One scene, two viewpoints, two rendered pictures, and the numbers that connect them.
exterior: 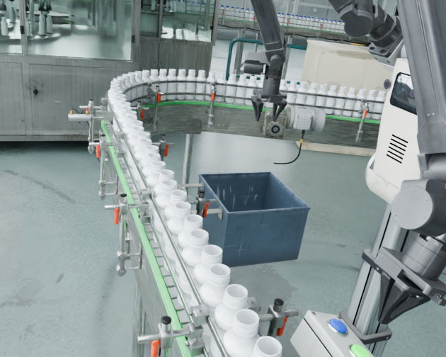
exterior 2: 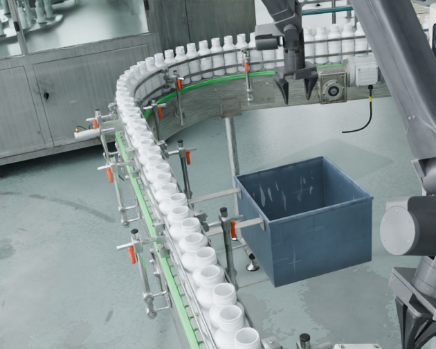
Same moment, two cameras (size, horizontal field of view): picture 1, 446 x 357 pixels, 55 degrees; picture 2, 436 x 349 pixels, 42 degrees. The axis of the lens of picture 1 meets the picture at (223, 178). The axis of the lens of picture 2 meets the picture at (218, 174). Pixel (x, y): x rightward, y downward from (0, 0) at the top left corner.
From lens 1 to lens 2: 22 cm
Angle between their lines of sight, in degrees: 10
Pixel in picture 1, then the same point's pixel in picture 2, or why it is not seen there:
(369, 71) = not seen: outside the picture
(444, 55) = (410, 50)
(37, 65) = (42, 64)
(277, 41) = (285, 9)
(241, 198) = (293, 194)
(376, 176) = not seen: hidden behind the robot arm
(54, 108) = (71, 109)
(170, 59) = (203, 12)
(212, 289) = (225, 334)
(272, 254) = (338, 260)
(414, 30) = (372, 29)
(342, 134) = not seen: hidden behind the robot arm
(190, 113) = (223, 93)
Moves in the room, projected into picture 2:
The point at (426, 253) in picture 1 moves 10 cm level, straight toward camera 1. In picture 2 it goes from (434, 273) to (404, 323)
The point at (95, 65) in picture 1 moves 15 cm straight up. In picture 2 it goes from (109, 48) to (104, 27)
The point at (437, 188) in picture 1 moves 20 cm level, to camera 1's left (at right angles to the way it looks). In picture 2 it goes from (425, 204) to (252, 210)
